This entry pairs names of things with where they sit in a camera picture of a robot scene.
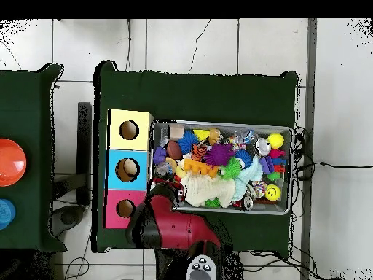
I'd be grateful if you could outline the clear plastic packet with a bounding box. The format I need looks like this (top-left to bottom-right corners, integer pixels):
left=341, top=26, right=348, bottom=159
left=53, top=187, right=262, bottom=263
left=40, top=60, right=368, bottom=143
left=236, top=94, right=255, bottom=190
left=154, top=161, right=176, bottom=179

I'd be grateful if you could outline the wooden box with three holes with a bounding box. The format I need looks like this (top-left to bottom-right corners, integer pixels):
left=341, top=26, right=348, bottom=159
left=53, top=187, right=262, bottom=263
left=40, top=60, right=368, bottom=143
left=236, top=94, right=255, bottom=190
left=104, top=108, right=154, bottom=230

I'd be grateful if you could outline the shallow clear mesh bin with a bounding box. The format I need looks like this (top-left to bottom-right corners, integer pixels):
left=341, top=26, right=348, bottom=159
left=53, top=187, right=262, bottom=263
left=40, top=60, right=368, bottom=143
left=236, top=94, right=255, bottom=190
left=150, top=119, right=294, bottom=216

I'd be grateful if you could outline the blue spiky ball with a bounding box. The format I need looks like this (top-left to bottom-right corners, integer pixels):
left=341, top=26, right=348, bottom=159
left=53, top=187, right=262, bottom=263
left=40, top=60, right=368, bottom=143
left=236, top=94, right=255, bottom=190
left=177, top=130, right=200, bottom=155

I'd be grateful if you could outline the orange toy building block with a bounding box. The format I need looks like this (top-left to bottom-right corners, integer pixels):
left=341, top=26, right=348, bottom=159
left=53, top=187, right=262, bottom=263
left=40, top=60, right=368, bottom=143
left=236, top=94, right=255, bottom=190
left=183, top=158, right=221, bottom=179

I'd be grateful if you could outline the purple toy block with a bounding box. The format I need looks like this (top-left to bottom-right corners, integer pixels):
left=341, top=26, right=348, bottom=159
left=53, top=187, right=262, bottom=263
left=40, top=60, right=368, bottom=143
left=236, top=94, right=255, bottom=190
left=152, top=145, right=168, bottom=166

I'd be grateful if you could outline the purple spiky ball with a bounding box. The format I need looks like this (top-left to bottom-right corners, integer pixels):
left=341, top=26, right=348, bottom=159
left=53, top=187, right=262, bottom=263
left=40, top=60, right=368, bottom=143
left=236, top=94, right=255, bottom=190
left=203, top=142, right=235, bottom=168

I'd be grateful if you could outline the cream knitted cloth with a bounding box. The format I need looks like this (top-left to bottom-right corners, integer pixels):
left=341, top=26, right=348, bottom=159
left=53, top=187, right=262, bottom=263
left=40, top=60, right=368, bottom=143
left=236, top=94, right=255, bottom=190
left=180, top=171, right=237, bottom=209

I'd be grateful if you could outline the green spiky ball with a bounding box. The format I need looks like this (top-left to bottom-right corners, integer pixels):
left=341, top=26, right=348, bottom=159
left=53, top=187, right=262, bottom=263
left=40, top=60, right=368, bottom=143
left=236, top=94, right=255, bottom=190
left=221, top=157, right=243, bottom=181

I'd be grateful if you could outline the dark green table cloth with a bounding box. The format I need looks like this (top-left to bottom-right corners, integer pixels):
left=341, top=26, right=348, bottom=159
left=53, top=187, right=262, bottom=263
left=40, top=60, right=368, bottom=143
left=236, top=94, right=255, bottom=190
left=93, top=60, right=300, bottom=259
left=0, top=63, right=66, bottom=253

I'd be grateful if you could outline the plain yellow ball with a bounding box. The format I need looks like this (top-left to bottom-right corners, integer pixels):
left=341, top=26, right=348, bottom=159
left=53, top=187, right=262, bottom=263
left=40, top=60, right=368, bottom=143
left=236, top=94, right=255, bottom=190
left=267, top=132, right=286, bottom=149

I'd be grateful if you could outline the yellow smiley face ball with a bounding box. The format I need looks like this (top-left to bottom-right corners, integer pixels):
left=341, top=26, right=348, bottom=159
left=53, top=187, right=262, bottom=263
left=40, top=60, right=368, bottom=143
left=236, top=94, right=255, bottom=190
left=264, top=183, right=283, bottom=202

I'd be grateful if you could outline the orange round disc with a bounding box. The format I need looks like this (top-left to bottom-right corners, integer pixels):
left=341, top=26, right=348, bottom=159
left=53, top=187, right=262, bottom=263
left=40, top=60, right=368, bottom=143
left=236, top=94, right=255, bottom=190
left=0, top=138, right=28, bottom=187

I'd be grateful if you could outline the blue round disc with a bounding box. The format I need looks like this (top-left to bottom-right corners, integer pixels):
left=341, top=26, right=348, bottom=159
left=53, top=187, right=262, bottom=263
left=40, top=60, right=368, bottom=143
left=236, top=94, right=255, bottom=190
left=0, top=198, right=17, bottom=230

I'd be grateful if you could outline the black cable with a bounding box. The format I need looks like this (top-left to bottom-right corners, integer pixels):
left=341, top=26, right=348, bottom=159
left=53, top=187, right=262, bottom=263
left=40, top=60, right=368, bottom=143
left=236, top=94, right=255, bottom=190
left=294, top=160, right=373, bottom=176

